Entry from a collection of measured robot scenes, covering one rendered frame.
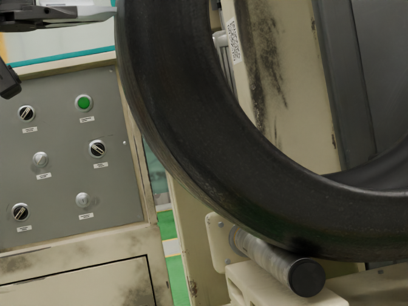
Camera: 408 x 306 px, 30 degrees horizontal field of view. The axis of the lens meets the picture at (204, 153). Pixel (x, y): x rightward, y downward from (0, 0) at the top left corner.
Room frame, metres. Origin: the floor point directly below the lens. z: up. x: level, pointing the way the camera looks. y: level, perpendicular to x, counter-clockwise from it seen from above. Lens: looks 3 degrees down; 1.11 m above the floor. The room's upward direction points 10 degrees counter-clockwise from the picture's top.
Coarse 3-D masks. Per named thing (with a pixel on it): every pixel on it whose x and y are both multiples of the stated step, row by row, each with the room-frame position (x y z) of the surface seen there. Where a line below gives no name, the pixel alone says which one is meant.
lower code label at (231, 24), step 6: (228, 24) 1.32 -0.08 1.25; (234, 24) 1.28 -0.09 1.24; (228, 30) 1.33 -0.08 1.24; (234, 30) 1.28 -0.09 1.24; (234, 36) 1.29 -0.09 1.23; (234, 42) 1.30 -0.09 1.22; (234, 48) 1.31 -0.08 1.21; (234, 54) 1.32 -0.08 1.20; (240, 54) 1.27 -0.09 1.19; (234, 60) 1.33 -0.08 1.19; (240, 60) 1.28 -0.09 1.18
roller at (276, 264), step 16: (240, 240) 1.15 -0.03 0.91; (256, 240) 1.07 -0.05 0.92; (256, 256) 1.04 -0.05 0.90; (272, 256) 0.96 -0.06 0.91; (288, 256) 0.91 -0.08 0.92; (304, 256) 0.89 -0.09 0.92; (272, 272) 0.95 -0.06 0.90; (288, 272) 0.87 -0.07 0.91; (304, 272) 0.87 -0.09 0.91; (320, 272) 0.87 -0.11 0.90; (304, 288) 0.87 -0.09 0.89; (320, 288) 0.87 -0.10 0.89
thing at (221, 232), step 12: (216, 216) 1.20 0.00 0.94; (216, 228) 1.20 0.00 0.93; (228, 228) 1.21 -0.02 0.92; (216, 240) 1.20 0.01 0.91; (228, 240) 1.21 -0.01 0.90; (216, 252) 1.20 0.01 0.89; (228, 252) 1.21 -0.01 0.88; (240, 252) 1.20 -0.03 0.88; (216, 264) 1.20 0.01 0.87; (228, 264) 1.21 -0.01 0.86
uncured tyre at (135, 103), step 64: (128, 0) 0.85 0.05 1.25; (192, 0) 0.82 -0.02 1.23; (128, 64) 0.87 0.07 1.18; (192, 64) 0.82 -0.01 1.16; (192, 128) 0.82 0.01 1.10; (256, 128) 0.82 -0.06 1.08; (192, 192) 0.94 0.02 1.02; (256, 192) 0.83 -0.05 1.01; (320, 192) 0.83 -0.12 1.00; (384, 192) 0.84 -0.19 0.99; (320, 256) 0.89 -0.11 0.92; (384, 256) 0.88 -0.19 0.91
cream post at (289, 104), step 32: (224, 0) 1.33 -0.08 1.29; (256, 0) 1.25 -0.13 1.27; (288, 0) 1.26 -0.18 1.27; (256, 32) 1.25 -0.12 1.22; (288, 32) 1.25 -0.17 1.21; (256, 64) 1.24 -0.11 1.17; (288, 64) 1.25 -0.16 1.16; (320, 64) 1.26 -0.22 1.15; (256, 96) 1.24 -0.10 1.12; (288, 96) 1.25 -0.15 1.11; (320, 96) 1.26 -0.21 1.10; (288, 128) 1.25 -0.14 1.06; (320, 128) 1.26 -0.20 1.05; (320, 160) 1.26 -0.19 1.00
